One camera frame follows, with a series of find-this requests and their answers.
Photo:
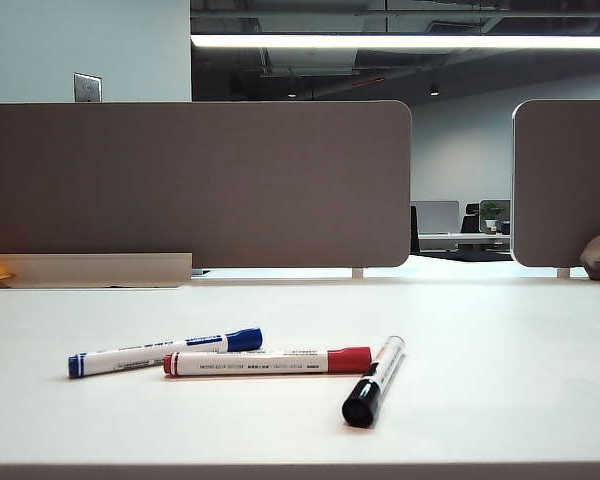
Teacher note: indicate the red whiteboard marker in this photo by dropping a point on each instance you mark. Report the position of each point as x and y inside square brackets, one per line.
[255, 362]

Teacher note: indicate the black whiteboard marker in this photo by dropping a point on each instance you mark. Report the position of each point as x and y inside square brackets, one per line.
[375, 380]

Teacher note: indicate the blue whiteboard marker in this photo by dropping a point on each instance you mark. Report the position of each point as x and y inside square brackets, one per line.
[145, 352]

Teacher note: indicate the white partition support foot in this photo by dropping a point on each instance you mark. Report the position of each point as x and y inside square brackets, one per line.
[563, 273]
[358, 273]

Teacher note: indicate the brown felt desk partition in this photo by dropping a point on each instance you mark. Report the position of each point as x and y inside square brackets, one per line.
[565, 185]
[230, 185]

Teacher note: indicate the dark distant furniture piece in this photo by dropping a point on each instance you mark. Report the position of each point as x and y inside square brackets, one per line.
[414, 230]

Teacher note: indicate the distant white desk screen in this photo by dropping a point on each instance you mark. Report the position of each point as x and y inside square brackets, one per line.
[435, 217]

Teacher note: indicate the black office chair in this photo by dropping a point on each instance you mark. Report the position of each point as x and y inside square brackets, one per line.
[470, 222]

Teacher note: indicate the red ceiling light sign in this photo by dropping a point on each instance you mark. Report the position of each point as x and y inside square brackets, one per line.
[370, 81]

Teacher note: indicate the small potted green plant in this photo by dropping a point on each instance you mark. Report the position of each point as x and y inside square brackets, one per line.
[491, 215]

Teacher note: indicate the beige desk tray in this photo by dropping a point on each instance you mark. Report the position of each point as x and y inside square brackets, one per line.
[105, 270]

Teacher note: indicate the white ceiling light strip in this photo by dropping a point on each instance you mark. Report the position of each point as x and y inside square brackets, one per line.
[380, 41]

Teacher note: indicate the grey ceiling air duct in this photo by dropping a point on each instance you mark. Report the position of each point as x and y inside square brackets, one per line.
[310, 60]

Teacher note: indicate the metal wall switch plate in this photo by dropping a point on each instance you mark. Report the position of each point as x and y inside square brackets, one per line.
[87, 87]

